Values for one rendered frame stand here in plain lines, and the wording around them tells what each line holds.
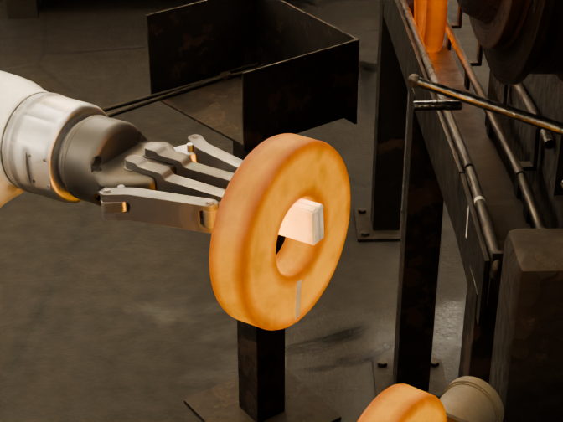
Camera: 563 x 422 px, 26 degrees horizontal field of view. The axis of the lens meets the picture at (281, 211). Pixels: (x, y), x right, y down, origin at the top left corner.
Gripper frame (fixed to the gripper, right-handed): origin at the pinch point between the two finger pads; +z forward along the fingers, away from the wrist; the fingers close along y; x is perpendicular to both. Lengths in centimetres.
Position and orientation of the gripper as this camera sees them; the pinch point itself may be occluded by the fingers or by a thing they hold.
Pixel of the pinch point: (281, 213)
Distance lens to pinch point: 95.1
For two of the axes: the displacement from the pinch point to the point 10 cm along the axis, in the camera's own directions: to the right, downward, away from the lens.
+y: -5.6, 4.2, -7.1
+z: 8.3, 2.4, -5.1
